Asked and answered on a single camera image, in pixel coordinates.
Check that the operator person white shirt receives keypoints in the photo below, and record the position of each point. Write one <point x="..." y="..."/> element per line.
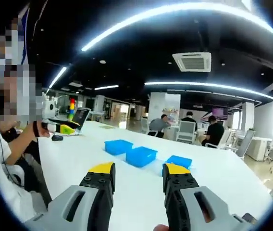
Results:
<point x="6" y="197"/>

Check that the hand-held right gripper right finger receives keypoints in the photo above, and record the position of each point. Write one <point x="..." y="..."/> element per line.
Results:
<point x="199" y="207"/>

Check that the ceiling air conditioner vent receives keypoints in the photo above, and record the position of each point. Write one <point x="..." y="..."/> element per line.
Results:
<point x="191" y="62"/>

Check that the colourful paper sheet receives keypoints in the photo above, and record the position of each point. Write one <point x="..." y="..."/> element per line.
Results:
<point x="107" y="126"/>

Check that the grey office chair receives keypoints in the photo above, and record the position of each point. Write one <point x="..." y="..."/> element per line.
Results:
<point x="245" y="143"/>

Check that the rainbow coloured column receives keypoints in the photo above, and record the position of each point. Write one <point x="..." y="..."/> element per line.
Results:
<point x="72" y="106"/>

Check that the white blue display board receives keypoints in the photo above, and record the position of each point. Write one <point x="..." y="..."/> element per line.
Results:
<point x="26" y="48"/>

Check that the person's right hand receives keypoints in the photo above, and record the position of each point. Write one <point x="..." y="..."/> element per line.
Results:
<point x="161" y="228"/>

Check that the purple wall screen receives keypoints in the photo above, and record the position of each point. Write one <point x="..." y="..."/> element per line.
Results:
<point x="220" y="113"/>

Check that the white mesh office chair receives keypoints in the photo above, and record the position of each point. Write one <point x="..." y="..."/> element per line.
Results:
<point x="186" y="131"/>

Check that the curved ceiling light strip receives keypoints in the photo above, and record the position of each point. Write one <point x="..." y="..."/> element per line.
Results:
<point x="211" y="84"/>

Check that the black computer mouse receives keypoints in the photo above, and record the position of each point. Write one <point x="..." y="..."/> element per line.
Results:
<point x="57" y="138"/>

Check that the white cabinet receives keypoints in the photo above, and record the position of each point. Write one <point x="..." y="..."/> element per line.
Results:
<point x="256" y="149"/>

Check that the short ceiling light strip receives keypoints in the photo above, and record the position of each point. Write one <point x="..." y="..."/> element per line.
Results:
<point x="57" y="77"/>
<point x="106" y="87"/>

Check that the black wristband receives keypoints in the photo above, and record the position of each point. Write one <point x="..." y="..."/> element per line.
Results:
<point x="35" y="130"/>

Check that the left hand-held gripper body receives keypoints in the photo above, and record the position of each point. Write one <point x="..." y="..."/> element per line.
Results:
<point x="51" y="108"/>

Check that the white display pillar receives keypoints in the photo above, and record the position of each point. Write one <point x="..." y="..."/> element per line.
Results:
<point x="155" y="103"/>

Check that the colourful display shelf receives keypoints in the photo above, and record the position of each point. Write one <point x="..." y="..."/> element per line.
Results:
<point x="171" y="110"/>

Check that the silver laptop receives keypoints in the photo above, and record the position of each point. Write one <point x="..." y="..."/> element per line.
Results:
<point x="81" y="116"/>

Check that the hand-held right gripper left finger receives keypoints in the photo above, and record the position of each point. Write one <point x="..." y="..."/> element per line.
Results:
<point x="76" y="207"/>

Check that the long curved ceiling light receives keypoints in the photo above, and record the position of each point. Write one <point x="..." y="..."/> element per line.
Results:
<point x="163" y="9"/>

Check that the person's left hand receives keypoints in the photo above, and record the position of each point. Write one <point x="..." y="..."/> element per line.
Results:
<point x="44" y="131"/>

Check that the blue plastic bin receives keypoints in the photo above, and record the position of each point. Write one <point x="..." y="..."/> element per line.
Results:
<point x="179" y="161"/>
<point x="141" y="156"/>
<point x="118" y="146"/>

